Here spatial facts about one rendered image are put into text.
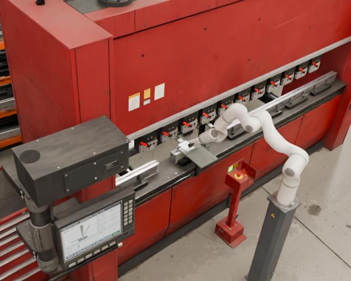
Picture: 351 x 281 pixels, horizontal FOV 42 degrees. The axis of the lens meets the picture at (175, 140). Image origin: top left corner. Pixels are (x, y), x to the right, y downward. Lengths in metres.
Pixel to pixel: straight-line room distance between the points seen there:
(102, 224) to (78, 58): 0.87
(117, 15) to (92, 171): 0.88
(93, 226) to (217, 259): 1.97
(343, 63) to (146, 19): 2.88
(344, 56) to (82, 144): 3.49
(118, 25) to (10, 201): 1.46
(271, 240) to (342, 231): 1.32
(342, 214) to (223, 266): 1.43
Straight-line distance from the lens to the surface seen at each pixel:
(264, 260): 3.80
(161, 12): 2.78
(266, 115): 3.13
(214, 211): 4.51
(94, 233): 2.51
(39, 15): 2.58
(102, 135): 2.26
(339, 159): 5.57
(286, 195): 3.30
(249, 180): 3.92
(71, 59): 2.28
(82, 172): 2.18
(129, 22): 2.66
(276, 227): 3.49
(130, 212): 2.55
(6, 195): 3.40
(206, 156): 3.61
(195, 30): 3.08
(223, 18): 3.23
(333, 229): 4.76
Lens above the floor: 3.37
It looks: 39 degrees down
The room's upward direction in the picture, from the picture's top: 5 degrees clockwise
